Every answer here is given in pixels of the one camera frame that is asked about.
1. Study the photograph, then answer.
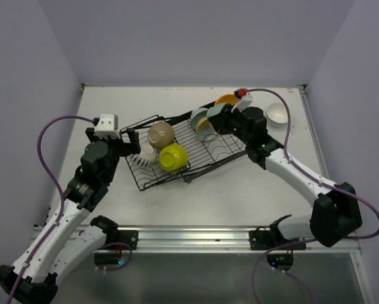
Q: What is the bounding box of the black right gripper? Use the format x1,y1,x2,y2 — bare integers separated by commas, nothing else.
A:
209,103,252,145

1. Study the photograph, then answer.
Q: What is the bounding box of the white blue striped bowl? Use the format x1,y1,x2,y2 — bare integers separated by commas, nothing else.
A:
129,142,157,168

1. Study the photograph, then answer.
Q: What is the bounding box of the lime yellow bowl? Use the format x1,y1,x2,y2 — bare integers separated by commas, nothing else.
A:
158,144,188,172

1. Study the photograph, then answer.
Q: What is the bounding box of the white ribbed bowl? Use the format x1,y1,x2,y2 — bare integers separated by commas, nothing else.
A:
266,103,288,127

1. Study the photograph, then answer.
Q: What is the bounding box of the light green bowl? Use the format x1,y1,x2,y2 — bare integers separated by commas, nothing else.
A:
207,104,225,123

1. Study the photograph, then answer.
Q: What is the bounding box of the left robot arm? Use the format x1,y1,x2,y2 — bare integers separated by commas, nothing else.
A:
0,128,141,303

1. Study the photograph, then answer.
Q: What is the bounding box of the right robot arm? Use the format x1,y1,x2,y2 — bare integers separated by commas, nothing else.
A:
207,104,363,249

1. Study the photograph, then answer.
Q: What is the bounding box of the orange yellow bowl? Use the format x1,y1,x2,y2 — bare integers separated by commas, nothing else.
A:
214,94,238,106

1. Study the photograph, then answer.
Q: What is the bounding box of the pale teal checked bowl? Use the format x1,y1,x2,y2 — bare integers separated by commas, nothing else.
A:
189,107,208,130

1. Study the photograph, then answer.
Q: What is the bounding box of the yellow sun pattern bowl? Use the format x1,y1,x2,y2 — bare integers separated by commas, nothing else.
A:
195,117,217,142

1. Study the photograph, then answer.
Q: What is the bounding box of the beige bowl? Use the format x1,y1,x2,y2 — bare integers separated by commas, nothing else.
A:
148,122,175,150

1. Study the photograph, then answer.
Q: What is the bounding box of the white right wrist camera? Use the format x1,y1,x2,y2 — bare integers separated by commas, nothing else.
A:
231,88,253,113

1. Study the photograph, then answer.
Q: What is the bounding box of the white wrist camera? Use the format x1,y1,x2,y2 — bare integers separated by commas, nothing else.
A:
94,114,120,139
231,88,253,113

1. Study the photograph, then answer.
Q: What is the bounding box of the black wire dish rack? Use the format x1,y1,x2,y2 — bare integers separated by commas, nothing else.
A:
125,111,246,191

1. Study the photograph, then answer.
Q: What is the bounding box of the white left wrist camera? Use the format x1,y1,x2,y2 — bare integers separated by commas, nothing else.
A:
94,114,120,139

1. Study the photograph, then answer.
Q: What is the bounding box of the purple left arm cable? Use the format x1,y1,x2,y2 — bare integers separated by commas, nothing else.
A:
5,114,97,304

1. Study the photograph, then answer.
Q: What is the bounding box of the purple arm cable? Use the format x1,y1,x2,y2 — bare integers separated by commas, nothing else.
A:
251,87,379,304
5,114,97,304

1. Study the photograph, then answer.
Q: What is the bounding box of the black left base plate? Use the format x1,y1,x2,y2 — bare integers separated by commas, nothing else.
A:
113,230,139,250

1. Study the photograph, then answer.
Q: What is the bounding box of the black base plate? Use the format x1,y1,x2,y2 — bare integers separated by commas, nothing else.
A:
113,230,139,250
248,226,299,251

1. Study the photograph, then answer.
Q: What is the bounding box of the aluminium mounting rail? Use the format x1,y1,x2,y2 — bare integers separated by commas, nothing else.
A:
29,224,361,254

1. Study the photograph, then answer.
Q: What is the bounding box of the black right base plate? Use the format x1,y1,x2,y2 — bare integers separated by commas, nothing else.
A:
248,226,299,251

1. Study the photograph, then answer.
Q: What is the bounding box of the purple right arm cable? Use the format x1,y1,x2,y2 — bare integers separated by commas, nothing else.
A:
251,87,379,304

